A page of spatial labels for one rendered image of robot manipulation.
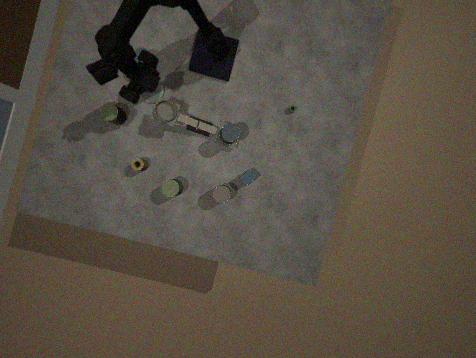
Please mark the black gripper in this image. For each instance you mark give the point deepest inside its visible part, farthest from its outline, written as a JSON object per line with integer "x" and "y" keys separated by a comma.
{"x": 132, "y": 92}

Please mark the green cylinder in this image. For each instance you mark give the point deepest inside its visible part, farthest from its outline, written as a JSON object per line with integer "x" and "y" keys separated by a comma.
{"x": 172, "y": 187}
{"x": 113, "y": 114}

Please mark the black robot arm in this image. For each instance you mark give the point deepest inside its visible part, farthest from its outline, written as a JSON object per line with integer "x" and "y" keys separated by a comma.
{"x": 114, "y": 41}

